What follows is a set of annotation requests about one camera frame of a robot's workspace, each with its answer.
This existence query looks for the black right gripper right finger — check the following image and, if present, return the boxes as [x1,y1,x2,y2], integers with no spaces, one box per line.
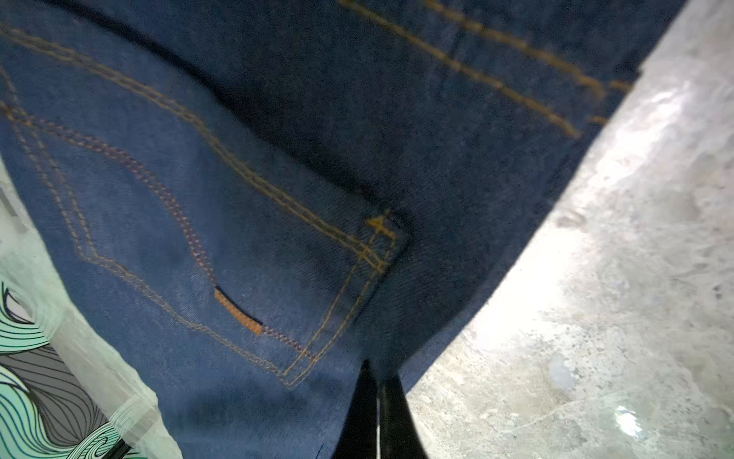
[380,375,427,459]

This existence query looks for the dark blue denim trousers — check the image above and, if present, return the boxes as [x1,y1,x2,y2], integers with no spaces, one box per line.
[1,1,684,458]

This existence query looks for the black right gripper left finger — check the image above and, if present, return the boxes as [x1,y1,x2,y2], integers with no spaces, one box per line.
[332,361,378,459]

